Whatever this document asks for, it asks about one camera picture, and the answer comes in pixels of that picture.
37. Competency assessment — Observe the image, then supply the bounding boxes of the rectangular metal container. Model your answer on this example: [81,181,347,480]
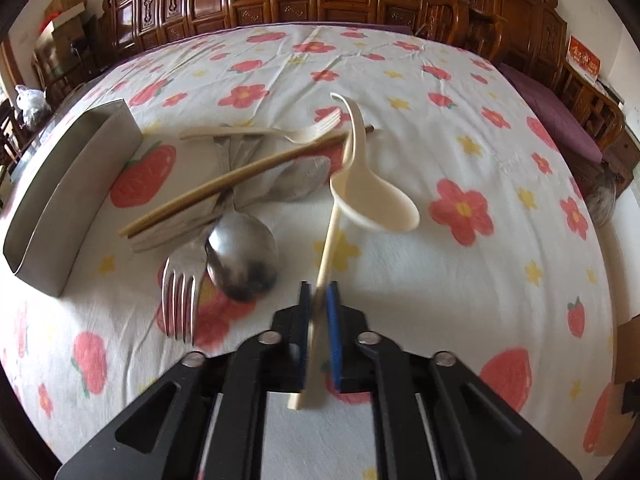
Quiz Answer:
[2,99,145,299]

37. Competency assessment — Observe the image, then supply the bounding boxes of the stacked cardboard boxes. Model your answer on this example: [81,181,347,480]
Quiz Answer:
[44,0,89,28]

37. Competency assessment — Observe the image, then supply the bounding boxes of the clear glass plate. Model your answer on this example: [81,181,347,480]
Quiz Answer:
[205,136,280,304]

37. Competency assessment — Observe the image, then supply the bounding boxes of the purple seat cushion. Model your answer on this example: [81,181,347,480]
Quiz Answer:
[499,62,604,164]

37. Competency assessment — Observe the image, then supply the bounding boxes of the brown cardboard box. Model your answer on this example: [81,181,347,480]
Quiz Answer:
[614,311,640,387]

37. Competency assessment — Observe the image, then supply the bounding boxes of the small metal spoon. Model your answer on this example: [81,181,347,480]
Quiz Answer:
[232,137,332,211]

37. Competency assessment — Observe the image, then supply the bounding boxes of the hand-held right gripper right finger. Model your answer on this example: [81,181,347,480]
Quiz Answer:
[326,281,584,480]

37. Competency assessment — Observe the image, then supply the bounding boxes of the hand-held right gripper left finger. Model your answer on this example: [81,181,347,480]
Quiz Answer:
[54,281,313,480]

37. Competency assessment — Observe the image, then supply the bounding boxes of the brown chopstick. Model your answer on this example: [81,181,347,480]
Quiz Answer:
[118,125,375,237]
[122,128,373,241]

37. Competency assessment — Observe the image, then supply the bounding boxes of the cream soup spoon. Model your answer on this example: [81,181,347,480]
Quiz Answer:
[329,92,420,234]

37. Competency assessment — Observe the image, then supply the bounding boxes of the wooden bench armrest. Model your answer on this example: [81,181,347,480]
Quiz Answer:
[559,59,637,198]

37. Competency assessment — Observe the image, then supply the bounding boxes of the purple underlay cloth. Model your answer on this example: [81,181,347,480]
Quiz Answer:
[235,22,419,37]

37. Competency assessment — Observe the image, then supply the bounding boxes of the red box on cabinet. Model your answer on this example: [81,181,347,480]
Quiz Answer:
[566,35,601,84]

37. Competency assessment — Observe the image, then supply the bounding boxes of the metal fork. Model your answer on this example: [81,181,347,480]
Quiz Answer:
[159,195,223,346]

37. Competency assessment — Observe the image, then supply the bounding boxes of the cream plastic fork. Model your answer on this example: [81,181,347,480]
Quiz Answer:
[179,110,342,144]

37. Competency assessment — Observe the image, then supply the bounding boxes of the wooden armchair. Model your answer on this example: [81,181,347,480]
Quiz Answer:
[419,0,470,47]
[466,7,507,63]

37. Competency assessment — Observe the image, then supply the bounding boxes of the cream chopstick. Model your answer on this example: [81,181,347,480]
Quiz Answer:
[129,200,236,255]
[287,130,357,411]

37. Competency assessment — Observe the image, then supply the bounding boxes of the floral strawberry tablecloth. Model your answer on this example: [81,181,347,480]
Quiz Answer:
[0,22,619,480]

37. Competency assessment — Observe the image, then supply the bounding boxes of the white plastic bag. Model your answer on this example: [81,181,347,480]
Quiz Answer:
[14,84,52,127]

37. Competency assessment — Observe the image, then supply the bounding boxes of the dark wooden chairs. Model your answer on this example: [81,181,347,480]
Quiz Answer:
[0,14,107,171]

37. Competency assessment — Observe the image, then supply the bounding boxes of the short carved wooden bench back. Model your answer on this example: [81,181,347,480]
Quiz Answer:
[449,0,569,88]

